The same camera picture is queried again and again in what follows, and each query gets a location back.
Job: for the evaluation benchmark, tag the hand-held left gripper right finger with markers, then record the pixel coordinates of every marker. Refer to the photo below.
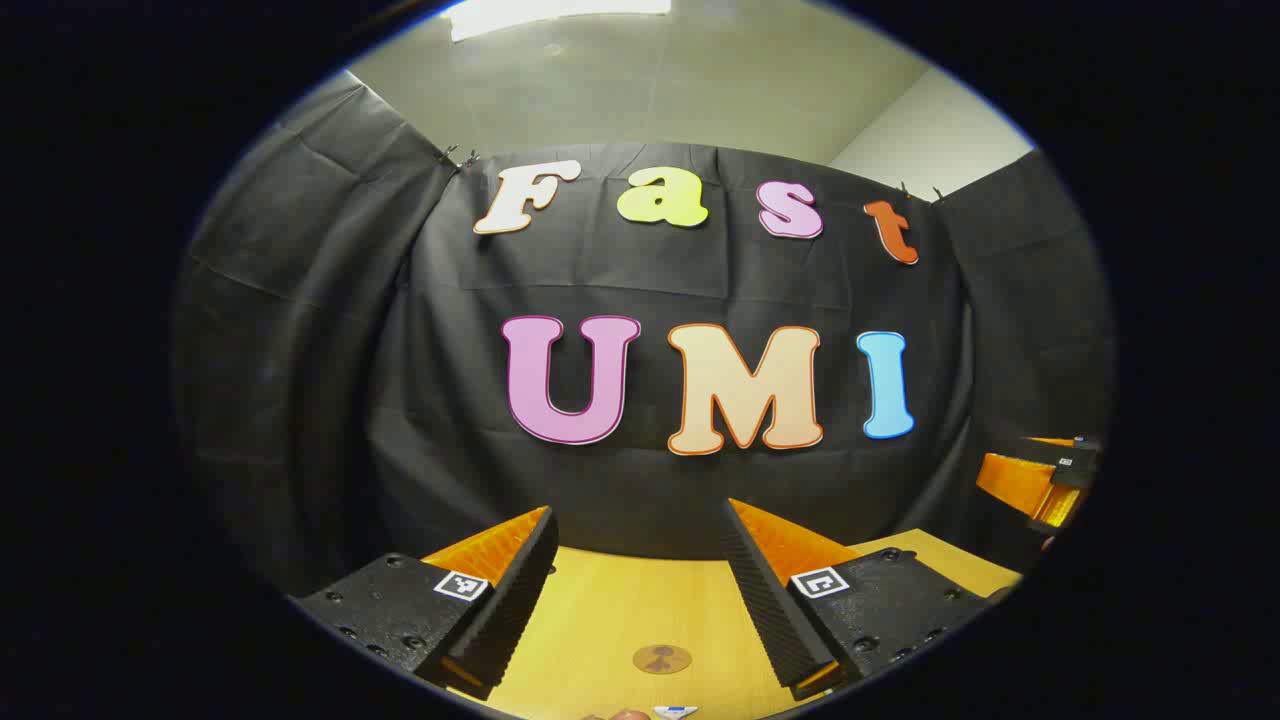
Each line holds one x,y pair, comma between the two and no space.
770,610

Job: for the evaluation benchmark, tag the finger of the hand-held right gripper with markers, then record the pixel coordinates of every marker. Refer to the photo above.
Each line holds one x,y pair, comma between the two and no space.
1080,448
1015,480

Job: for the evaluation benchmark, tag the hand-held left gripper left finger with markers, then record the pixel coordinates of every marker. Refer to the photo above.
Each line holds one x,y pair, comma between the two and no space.
515,600

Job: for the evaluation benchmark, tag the round brown coaster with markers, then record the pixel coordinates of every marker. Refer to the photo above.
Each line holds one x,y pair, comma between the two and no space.
661,659

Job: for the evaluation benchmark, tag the white toothpaste tube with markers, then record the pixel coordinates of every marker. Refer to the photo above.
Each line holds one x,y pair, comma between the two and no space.
675,712

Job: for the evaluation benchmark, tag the wooden desktop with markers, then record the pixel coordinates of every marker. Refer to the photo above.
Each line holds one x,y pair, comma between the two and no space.
600,620

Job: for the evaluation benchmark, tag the ceiling light panel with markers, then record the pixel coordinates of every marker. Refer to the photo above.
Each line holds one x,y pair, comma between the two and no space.
560,15

